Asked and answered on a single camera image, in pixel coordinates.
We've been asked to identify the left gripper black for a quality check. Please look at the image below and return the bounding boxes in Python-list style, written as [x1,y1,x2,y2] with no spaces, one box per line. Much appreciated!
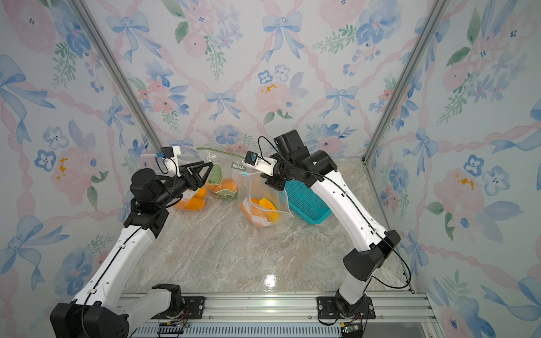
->
[158,161,214,209]

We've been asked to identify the clear plastic bag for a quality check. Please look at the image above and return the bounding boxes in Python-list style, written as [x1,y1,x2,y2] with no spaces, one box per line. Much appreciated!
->
[140,154,210,212]
[238,173,293,228]

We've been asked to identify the clear zip-top bag green print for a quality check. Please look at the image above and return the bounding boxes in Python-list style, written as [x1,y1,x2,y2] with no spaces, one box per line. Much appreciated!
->
[197,147,253,189]

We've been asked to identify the yellow mango basket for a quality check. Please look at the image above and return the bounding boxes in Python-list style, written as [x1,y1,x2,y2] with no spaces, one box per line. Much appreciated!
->
[258,198,280,223]

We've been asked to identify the orange mango basket back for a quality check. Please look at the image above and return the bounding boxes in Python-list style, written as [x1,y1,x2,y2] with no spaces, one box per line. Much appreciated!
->
[240,199,272,228]

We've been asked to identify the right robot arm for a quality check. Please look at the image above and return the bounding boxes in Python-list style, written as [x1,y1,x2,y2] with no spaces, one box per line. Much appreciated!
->
[262,130,401,318]

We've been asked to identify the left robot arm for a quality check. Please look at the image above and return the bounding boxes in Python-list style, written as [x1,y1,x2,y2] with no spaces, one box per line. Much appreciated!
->
[50,161,214,337]

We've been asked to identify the teal plastic basket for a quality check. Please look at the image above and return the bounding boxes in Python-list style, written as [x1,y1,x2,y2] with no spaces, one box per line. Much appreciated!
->
[285,180,332,225]

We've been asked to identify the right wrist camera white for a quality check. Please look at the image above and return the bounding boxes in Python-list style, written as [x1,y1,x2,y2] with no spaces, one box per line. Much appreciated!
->
[245,151,277,176]

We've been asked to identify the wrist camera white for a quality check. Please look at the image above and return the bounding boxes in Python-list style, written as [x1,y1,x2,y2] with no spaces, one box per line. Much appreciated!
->
[155,146,181,177]
[245,151,277,176]

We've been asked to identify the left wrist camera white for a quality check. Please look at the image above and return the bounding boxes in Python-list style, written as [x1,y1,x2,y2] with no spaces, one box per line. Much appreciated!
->
[155,146,181,177]

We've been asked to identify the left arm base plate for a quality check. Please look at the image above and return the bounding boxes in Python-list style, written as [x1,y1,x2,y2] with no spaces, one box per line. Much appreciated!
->
[152,296,207,320]

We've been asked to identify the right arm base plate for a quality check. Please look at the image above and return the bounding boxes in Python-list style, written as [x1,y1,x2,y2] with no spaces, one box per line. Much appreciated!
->
[316,295,376,320]

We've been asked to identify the aluminium frame rail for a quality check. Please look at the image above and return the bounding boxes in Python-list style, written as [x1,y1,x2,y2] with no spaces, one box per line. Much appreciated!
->
[114,292,444,337]

